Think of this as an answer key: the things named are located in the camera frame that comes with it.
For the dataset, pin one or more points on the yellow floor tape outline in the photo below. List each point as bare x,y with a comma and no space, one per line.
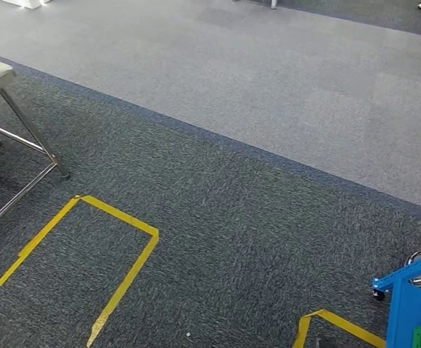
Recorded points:
116,213

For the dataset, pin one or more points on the blue metal shelf rack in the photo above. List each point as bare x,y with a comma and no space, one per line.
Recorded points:
406,312

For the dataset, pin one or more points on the grey robot foot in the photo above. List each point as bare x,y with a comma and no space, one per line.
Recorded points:
326,342

